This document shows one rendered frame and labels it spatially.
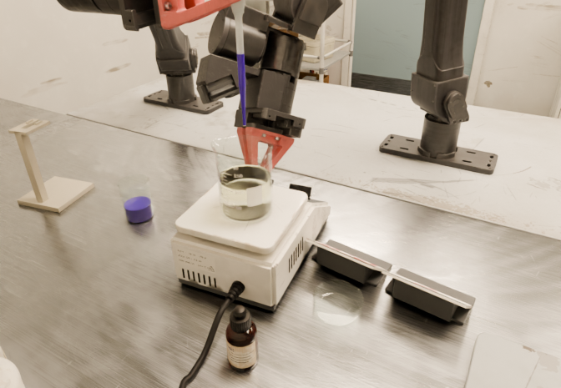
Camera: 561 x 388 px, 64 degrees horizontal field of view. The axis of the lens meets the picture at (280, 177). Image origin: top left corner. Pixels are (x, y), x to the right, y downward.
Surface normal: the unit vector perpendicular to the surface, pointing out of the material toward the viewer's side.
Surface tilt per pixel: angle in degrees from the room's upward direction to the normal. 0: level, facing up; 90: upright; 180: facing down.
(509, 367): 0
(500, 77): 90
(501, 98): 90
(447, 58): 80
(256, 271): 90
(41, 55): 90
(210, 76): 70
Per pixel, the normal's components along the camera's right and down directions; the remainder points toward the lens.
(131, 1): 0.92, 0.18
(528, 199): -0.01, -0.87
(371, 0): -0.49, 0.43
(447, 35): 0.31, 0.47
